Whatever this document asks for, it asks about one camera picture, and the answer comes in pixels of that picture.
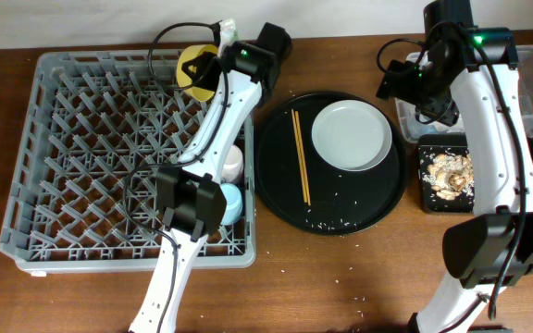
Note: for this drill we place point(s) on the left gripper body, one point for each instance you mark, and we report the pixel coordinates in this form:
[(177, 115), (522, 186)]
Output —
[(211, 76)]

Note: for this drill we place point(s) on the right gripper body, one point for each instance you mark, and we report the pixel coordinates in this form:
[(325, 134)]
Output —
[(420, 89)]

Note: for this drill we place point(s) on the yellow bowl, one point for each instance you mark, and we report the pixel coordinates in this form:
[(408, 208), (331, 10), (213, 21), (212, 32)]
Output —
[(194, 69)]

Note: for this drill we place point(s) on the grey round plate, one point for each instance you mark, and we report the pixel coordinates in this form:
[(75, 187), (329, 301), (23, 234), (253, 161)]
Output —
[(351, 135)]

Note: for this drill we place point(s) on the food scraps and rice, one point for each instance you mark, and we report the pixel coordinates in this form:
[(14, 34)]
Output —
[(450, 176)]

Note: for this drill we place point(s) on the pink plastic cup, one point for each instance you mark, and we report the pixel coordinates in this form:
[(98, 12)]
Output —
[(233, 166)]

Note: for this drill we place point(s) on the blue plastic cup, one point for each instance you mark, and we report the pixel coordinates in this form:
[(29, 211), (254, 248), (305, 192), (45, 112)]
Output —
[(233, 211)]

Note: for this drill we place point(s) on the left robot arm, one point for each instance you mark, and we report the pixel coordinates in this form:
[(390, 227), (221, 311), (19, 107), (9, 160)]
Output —
[(236, 77)]

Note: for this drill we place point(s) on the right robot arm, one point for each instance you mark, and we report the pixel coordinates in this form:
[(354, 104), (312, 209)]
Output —
[(477, 71)]

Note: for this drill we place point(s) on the grey plastic dishwasher rack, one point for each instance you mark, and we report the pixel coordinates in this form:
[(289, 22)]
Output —
[(82, 199)]

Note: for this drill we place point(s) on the black rectangular tray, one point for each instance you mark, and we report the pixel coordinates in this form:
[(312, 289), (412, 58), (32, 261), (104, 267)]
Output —
[(439, 144)]

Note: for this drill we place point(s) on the round black tray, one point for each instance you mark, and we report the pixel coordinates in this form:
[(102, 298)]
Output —
[(342, 202)]

